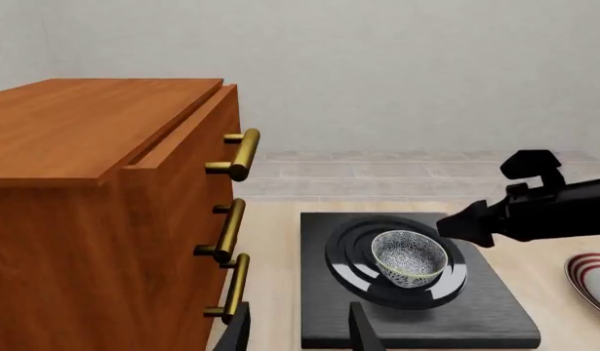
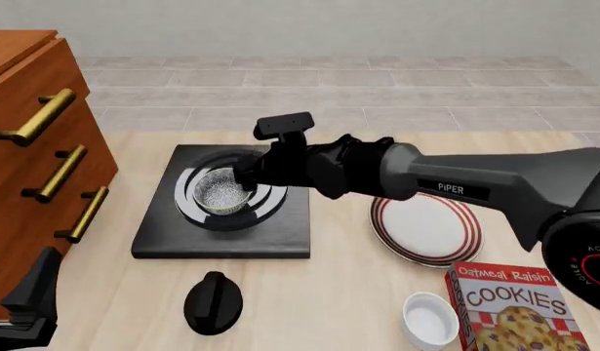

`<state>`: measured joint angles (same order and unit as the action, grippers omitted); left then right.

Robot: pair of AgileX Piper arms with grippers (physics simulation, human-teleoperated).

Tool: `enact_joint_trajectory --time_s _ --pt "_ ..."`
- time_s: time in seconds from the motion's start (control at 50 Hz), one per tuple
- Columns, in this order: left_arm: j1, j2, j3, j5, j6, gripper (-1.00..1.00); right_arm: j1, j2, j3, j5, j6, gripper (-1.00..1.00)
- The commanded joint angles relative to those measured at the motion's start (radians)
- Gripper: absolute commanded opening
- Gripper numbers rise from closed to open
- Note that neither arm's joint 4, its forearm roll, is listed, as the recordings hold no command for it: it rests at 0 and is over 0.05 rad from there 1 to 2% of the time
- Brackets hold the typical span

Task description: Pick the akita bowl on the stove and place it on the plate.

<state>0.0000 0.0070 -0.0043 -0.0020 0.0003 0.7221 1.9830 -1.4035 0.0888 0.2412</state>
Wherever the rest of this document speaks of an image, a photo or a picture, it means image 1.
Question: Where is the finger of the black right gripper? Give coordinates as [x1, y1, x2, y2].
[435, 199, 499, 249]

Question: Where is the brass drawer handle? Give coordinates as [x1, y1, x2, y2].
[192, 198, 248, 265]
[204, 127, 261, 183]
[203, 253, 252, 325]

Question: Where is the patterned black white bowl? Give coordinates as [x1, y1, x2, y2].
[371, 229, 450, 291]

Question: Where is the flat black stove plate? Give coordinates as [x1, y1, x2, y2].
[299, 211, 542, 350]

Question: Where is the wooden cabinet drawer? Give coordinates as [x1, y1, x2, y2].
[121, 83, 243, 220]

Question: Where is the wooden cabinet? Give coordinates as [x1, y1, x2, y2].
[0, 77, 243, 351]

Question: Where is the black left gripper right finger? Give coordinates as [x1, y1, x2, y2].
[348, 301, 385, 351]

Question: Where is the white plate with red rings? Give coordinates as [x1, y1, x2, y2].
[564, 252, 600, 320]

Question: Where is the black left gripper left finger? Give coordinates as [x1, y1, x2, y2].
[212, 301, 253, 351]

